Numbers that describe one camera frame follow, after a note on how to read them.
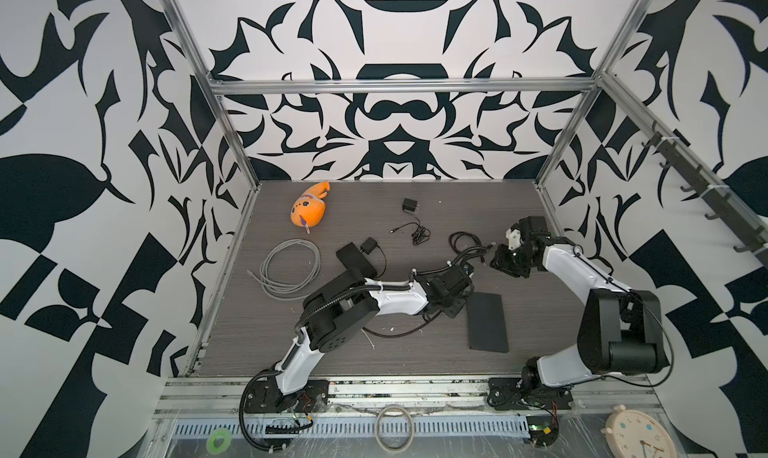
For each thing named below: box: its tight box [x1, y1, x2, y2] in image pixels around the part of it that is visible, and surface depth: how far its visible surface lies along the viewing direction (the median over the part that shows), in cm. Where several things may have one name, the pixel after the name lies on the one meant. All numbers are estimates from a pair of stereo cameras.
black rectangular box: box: [466, 292, 509, 352], surface depth 87 cm
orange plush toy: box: [290, 181, 331, 234], surface depth 104 cm
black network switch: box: [336, 242, 378, 279], surface depth 101 cm
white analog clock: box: [600, 404, 678, 458], surface depth 69 cm
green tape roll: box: [206, 427, 232, 455], surface depth 70 cm
